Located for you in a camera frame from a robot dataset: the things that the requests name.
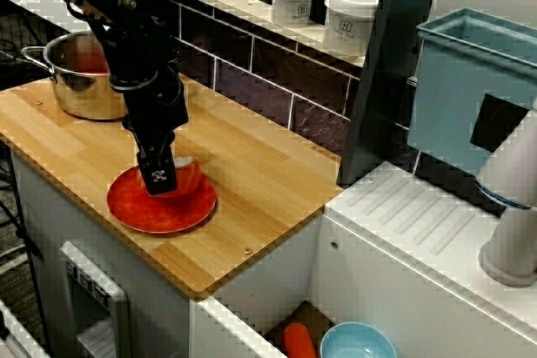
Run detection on grey toy faucet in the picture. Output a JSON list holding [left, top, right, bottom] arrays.
[[473, 97, 537, 288]]

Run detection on white toy sink unit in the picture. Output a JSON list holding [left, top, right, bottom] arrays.
[[190, 160, 537, 358]]

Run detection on grey dispenser panel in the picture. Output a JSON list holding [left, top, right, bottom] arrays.
[[58, 240, 132, 358]]

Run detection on white lidded jar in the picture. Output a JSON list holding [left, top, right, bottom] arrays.
[[322, 0, 382, 58], [269, 0, 318, 29]]

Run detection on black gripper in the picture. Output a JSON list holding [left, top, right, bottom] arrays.
[[109, 62, 190, 197]]

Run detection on black cable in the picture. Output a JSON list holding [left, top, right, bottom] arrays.
[[0, 139, 55, 358]]

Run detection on dark grey upright panel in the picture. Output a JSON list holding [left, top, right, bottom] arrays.
[[338, 0, 445, 186]]

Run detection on orange toy carrot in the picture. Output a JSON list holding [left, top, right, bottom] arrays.
[[282, 323, 318, 358]]

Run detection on stainless steel pot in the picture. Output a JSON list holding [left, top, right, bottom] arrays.
[[20, 30, 131, 121]]

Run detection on silver aluminium frame rail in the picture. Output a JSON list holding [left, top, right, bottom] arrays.
[[0, 298, 50, 358]]

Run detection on light blue plastic bin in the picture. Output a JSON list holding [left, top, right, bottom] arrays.
[[409, 7, 537, 177]]

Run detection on beige tiled shelf ledge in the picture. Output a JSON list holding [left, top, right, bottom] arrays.
[[140, 0, 370, 68]]

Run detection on orange round plate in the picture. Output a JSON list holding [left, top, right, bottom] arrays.
[[106, 164, 218, 236]]

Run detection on white topped bread piece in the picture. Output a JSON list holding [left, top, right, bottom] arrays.
[[169, 156, 206, 200]]

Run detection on light blue bowl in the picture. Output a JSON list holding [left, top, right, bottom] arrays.
[[320, 321, 399, 358]]

